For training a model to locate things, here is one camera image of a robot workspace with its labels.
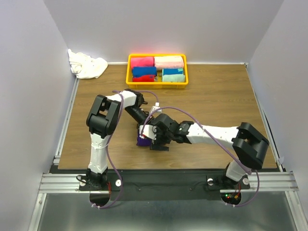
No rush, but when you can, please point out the purple towel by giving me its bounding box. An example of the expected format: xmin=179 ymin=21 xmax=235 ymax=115
xmin=136 ymin=130 xmax=152 ymax=147

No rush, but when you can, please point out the white towel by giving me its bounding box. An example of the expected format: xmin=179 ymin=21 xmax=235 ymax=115
xmin=67 ymin=49 xmax=108 ymax=79

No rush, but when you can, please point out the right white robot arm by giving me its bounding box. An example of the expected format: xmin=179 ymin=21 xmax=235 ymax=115
xmin=140 ymin=114 xmax=269 ymax=188

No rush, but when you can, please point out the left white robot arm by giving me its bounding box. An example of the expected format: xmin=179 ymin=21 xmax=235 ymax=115
xmin=85 ymin=89 xmax=148 ymax=190

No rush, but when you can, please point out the yellow plastic basket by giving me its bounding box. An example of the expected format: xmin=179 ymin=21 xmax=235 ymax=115
xmin=126 ymin=53 xmax=189 ymax=89

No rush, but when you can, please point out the red rolled towel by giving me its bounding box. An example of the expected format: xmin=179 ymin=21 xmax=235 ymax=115
xmin=132 ymin=75 xmax=156 ymax=82

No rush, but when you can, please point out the blue rolled towel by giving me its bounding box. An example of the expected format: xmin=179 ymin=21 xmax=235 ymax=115
xmin=132 ymin=66 xmax=157 ymax=77

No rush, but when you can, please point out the teal mint rolled towel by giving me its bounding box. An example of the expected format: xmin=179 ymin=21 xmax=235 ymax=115
xmin=162 ymin=68 xmax=185 ymax=82

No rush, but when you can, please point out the hot pink rolled towel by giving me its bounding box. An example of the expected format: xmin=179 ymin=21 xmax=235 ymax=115
xmin=130 ymin=56 xmax=154 ymax=68

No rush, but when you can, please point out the light pink rolled towel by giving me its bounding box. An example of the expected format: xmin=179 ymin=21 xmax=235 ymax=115
xmin=154 ymin=56 xmax=184 ymax=71

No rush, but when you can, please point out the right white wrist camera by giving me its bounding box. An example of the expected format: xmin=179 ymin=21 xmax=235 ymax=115
xmin=139 ymin=125 xmax=157 ymax=141

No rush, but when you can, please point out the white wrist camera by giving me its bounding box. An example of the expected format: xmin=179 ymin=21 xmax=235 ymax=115
xmin=139 ymin=125 xmax=157 ymax=141
xmin=149 ymin=102 xmax=162 ymax=115

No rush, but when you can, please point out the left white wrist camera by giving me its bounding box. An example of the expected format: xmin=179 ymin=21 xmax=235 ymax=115
xmin=149 ymin=102 xmax=162 ymax=115

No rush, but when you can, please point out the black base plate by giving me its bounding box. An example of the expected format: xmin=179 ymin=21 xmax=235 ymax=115
xmin=79 ymin=169 xmax=250 ymax=201

